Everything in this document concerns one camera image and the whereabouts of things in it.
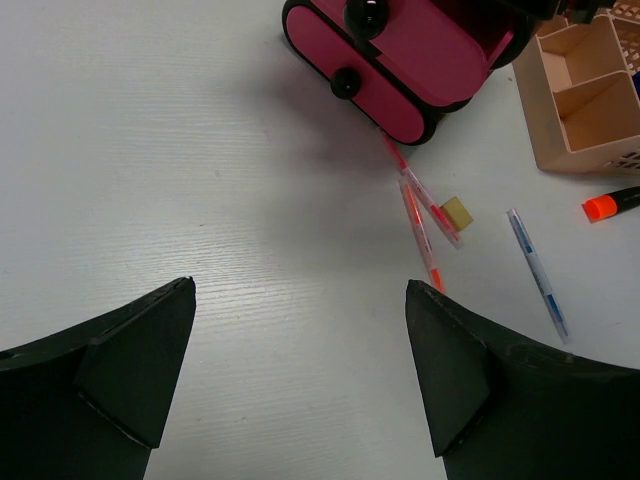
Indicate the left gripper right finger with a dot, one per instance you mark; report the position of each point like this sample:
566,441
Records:
500,405

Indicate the short red pen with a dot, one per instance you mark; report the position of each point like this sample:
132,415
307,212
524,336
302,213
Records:
421,193

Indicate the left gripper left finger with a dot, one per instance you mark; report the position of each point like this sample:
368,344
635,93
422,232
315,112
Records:
92,401

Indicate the orange highlighter marker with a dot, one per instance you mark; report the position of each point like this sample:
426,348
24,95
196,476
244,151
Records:
612,204

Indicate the peach file rack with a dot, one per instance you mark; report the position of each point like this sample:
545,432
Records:
578,86

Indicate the tan eraser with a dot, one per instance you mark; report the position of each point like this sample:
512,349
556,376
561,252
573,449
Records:
457,214

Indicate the black pink drawer organizer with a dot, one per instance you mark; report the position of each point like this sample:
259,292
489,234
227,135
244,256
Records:
408,64

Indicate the blue clear pen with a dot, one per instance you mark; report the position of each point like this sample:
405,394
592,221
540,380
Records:
539,275

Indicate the long red pen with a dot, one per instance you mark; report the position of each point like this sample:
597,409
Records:
420,236

